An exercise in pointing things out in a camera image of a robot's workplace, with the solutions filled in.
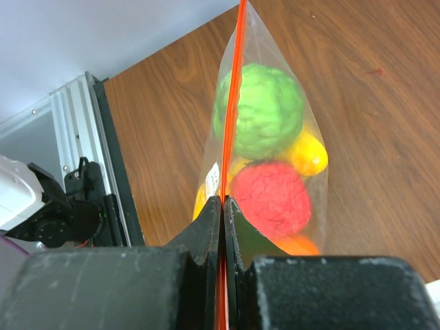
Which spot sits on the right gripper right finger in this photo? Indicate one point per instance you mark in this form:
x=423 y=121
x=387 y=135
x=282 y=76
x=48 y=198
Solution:
x=271 y=290

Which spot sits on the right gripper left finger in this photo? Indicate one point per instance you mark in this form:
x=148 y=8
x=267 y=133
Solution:
x=168 y=287

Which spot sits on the clear zip top bag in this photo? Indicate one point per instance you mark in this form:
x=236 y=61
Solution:
x=264 y=160

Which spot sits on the green fake custard apple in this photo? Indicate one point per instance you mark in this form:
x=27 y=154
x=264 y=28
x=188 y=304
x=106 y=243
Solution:
x=270 y=112

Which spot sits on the yellow fake bell pepper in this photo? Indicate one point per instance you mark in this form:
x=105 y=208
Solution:
x=210 y=185

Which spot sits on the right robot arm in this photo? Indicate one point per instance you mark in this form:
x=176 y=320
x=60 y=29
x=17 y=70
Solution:
x=34 y=207

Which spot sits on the orange fake orange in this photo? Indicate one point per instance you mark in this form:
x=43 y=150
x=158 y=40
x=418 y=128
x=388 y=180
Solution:
x=297 y=245

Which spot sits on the yellow fake lemon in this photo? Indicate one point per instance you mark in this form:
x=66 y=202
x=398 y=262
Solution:
x=306 y=154

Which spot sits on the aluminium frame rail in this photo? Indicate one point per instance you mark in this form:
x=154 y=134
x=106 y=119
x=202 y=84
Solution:
x=75 y=121

